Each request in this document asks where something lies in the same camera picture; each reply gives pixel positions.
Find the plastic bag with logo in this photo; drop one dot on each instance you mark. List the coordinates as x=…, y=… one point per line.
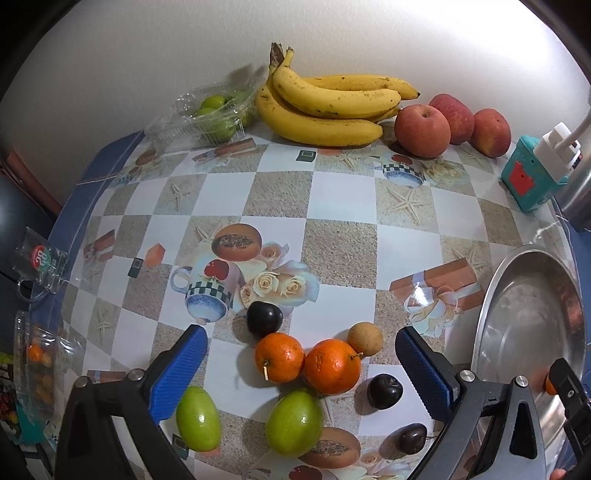
x=40, y=267

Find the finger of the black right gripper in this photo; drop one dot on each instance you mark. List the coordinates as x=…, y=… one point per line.
x=576, y=406

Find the red apple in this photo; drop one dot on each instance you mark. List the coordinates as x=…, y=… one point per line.
x=460, y=118
x=492, y=134
x=422, y=130

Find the steel thermos jug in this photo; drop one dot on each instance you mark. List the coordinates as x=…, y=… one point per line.
x=574, y=199

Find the green mango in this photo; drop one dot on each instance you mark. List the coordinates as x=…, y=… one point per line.
x=295, y=424
x=198, y=421

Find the orange tangerine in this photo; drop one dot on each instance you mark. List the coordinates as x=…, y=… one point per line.
x=279, y=357
x=332, y=367

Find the dark plum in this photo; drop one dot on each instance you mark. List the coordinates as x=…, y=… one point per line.
x=384, y=391
x=412, y=438
x=263, y=319

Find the teal toy box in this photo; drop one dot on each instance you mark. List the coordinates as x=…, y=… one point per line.
x=527, y=178

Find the clear bag of fruits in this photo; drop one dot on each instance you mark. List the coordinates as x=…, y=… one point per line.
x=41, y=360

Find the orange tangerine left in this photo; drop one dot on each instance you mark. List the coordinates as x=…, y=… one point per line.
x=279, y=357

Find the orange tangerine right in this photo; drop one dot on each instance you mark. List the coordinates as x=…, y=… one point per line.
x=332, y=367

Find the clear plastic fruit container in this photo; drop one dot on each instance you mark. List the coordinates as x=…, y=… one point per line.
x=208, y=116

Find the red apple front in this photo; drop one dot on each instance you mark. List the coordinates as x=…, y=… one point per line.
x=422, y=130

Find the yellow banana bunch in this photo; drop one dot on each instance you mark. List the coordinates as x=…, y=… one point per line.
x=340, y=111

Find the red apple right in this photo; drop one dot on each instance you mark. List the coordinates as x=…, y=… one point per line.
x=492, y=134

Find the red apple middle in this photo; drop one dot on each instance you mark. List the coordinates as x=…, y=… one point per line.
x=460, y=118

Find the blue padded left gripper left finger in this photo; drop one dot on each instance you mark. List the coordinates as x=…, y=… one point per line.
x=88, y=444

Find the small tangerine in bowl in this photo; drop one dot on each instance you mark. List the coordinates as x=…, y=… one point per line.
x=549, y=388

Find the stainless steel bowl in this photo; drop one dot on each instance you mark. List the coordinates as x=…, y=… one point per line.
x=532, y=314

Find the brown longan fruit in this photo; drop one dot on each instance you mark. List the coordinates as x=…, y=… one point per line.
x=365, y=338

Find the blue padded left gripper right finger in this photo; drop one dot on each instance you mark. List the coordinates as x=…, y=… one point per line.
x=513, y=447

